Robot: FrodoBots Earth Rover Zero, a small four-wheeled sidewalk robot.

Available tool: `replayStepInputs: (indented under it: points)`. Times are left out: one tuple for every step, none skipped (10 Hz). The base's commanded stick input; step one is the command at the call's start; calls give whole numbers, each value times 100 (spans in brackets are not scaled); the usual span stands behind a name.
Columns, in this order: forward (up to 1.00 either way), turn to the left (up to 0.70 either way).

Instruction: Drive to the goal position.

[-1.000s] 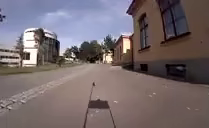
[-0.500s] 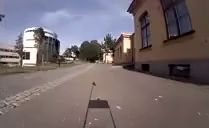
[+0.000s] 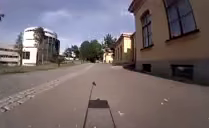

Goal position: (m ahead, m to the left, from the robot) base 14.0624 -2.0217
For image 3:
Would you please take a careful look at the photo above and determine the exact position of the small yellow building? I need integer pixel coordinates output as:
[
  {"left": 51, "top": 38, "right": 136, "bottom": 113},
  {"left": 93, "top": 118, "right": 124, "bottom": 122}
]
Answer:
[{"left": 102, "top": 49, "right": 115, "bottom": 65}]

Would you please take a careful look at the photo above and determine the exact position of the group of green trees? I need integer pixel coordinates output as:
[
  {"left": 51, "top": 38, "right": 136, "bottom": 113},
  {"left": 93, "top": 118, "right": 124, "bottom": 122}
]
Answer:
[{"left": 63, "top": 33, "right": 117, "bottom": 64}]

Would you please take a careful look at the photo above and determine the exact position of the yellow building with red roof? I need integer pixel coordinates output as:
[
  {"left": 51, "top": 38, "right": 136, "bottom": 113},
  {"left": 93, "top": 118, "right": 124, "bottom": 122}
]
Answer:
[{"left": 112, "top": 31, "right": 137, "bottom": 66}]

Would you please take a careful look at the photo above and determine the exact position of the grey asphalt road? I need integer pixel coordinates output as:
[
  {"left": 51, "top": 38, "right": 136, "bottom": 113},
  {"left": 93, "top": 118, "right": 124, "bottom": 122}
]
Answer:
[{"left": 0, "top": 62, "right": 209, "bottom": 128}]

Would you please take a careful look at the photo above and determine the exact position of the tall thin tree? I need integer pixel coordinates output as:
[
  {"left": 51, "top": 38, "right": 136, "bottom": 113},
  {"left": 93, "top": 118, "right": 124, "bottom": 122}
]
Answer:
[{"left": 33, "top": 27, "right": 47, "bottom": 66}]

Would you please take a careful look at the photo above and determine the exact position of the white rounded building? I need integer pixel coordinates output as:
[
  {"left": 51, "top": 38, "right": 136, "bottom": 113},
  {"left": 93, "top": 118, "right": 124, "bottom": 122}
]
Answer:
[{"left": 21, "top": 26, "right": 61, "bottom": 67}]

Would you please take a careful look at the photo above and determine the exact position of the yellow building with dark windows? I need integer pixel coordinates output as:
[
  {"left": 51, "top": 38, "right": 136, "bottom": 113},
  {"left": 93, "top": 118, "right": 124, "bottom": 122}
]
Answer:
[{"left": 127, "top": 0, "right": 209, "bottom": 86}]

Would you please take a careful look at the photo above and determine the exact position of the cobblestone strip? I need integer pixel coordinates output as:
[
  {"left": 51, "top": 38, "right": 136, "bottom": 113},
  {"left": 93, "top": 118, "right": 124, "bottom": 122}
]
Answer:
[{"left": 0, "top": 63, "right": 96, "bottom": 113}]

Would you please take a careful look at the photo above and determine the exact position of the grass verge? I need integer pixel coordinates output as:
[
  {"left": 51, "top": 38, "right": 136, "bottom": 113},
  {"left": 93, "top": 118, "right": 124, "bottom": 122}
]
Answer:
[{"left": 0, "top": 60, "right": 83, "bottom": 75}]

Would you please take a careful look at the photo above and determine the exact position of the low grey building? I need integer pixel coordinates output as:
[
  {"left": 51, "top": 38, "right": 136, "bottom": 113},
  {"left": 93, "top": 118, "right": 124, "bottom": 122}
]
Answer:
[{"left": 0, "top": 45, "right": 23, "bottom": 66}]

